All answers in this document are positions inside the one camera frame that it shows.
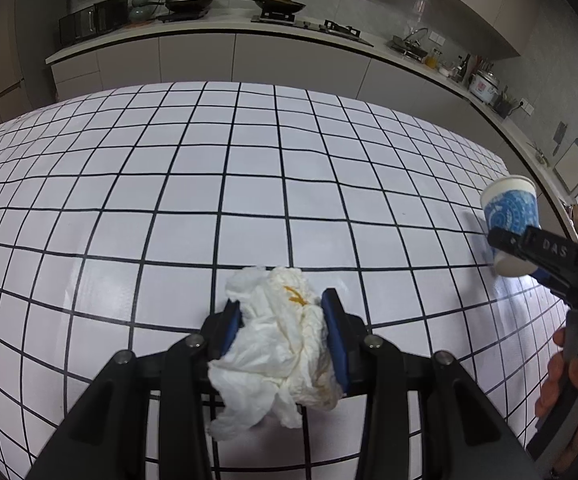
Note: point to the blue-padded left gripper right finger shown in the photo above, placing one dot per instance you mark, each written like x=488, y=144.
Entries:
x=462, y=435

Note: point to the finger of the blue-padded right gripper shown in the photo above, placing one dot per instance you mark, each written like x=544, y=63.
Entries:
x=535, y=250
x=551, y=282

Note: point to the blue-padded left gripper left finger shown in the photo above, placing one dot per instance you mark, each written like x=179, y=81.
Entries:
x=104, y=435

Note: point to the blue white paper cup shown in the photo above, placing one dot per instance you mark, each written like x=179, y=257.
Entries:
x=510, y=203

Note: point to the white tissue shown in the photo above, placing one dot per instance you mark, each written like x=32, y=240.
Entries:
x=278, y=360

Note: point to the person's right hand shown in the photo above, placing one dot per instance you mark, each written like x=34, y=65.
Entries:
x=569, y=379

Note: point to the cutting board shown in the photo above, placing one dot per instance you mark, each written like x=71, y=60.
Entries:
x=566, y=169

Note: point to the cleaver knife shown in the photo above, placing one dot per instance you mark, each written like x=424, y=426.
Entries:
x=558, y=136

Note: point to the utensil holder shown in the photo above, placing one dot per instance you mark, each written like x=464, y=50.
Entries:
x=504, y=104

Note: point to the white rice cooker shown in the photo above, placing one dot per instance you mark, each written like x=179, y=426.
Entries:
x=484, y=86

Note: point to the checkered tablecloth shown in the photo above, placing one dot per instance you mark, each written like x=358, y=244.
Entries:
x=124, y=213

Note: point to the kettle on tray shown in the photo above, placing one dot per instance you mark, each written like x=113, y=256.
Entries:
x=409, y=45

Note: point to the gas stove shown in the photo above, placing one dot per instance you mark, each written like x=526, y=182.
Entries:
x=326, y=27

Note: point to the beige refrigerator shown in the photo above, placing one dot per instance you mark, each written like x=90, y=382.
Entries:
x=26, y=40

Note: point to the frying pan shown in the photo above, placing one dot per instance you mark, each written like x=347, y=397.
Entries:
x=280, y=6

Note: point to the black microwave oven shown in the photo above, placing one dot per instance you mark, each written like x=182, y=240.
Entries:
x=93, y=21

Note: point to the green ceramic vase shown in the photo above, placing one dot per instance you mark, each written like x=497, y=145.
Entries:
x=140, y=10

